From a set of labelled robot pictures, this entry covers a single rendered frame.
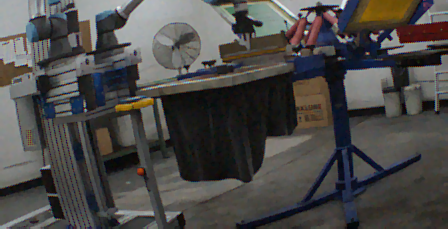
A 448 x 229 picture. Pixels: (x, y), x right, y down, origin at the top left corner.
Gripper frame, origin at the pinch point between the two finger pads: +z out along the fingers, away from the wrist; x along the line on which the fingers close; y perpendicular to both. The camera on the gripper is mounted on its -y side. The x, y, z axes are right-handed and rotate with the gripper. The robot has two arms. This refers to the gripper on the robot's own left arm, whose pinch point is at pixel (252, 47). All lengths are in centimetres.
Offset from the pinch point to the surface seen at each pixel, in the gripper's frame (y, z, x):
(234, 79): -29, 12, 56
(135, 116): 10, 20, 76
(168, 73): 380, 13, -319
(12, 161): 379, 72, -9
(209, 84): -18, 12, 57
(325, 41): -2, 2, -79
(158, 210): 9, 64, 76
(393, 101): 64, 88, -379
